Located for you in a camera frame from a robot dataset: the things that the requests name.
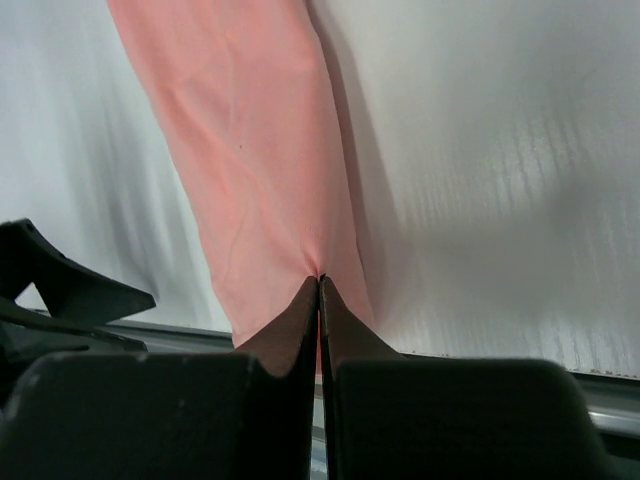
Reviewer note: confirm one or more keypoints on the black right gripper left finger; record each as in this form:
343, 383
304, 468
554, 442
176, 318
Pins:
246, 414

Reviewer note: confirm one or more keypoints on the pink t shirt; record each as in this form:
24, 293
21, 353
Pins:
243, 96

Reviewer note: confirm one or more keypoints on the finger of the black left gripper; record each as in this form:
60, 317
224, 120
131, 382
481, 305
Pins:
69, 290

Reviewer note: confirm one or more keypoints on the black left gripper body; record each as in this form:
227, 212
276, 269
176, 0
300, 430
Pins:
26, 336

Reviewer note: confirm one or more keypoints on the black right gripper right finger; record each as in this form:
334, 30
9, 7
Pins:
391, 417

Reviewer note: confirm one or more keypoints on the aluminium table frame rail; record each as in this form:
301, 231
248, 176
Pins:
248, 415

